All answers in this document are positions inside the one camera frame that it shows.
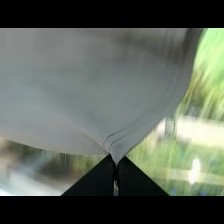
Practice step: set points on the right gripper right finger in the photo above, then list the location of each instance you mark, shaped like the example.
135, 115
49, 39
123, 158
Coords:
135, 182

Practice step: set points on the grey garment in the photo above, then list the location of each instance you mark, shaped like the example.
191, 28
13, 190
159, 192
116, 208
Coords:
83, 90

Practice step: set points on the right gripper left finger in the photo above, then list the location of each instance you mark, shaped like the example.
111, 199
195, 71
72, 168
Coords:
98, 182

